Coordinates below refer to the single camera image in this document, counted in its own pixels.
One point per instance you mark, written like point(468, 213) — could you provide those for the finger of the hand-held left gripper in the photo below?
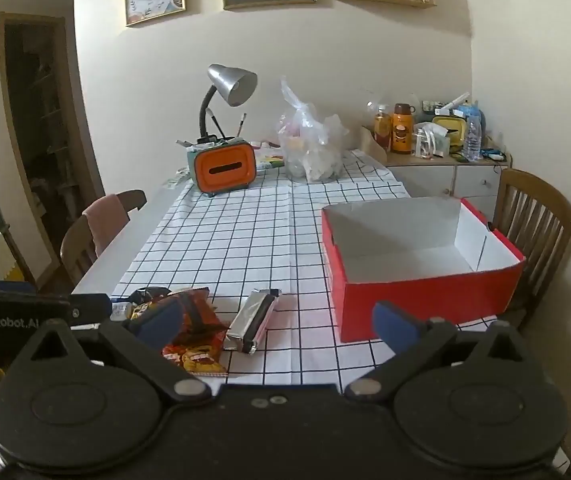
point(90, 309)

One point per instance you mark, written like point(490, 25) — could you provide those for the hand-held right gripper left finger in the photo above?
point(160, 322)

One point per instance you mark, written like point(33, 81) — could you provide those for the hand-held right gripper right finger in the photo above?
point(395, 327)

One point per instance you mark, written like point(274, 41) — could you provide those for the blue white snack packet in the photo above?
point(121, 311)

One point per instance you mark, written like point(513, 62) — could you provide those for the dark green snack packet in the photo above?
point(148, 294)

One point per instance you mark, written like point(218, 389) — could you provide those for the orange brown snack packet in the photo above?
point(198, 312)

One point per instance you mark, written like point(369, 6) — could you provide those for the red cardboard box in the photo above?
point(355, 310)

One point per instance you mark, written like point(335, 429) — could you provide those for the red snack packet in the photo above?
point(198, 357)

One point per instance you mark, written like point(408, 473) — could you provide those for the silver snack packet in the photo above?
point(250, 322)

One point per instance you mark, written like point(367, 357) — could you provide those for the yellow white cloth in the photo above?
point(3, 260)

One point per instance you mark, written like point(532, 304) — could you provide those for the wooden chair with pink cloth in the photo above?
point(78, 250)

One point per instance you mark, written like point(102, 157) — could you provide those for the black white checked tablecloth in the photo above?
point(245, 240)

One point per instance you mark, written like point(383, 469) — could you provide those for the white wooden cabinet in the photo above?
point(425, 177)

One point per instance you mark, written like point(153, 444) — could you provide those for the orange tissue box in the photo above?
point(223, 170)

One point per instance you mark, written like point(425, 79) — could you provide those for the wooden slat-back chair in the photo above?
point(535, 220)

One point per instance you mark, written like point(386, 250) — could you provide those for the brown cardboard piece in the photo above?
point(371, 147)

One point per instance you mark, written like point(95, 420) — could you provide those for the yellow juice bottle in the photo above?
point(382, 132)

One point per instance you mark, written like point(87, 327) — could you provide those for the green red printed packet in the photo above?
point(268, 157)

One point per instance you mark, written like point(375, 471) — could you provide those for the orange thermos bottle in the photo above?
point(402, 130)

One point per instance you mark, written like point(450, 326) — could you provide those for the clear plastic bag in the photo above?
point(310, 145)

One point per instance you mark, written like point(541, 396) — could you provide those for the yellow lunch box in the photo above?
point(449, 130)

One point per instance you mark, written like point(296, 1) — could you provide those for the clear water bottle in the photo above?
point(472, 135)

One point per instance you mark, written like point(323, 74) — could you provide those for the thin paint brush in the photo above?
point(242, 125)

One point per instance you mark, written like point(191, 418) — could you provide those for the white tube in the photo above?
point(456, 101)

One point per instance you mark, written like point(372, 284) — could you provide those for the silver desk lamp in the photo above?
point(230, 82)

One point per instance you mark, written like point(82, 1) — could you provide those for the wooden door frame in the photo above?
point(78, 125)

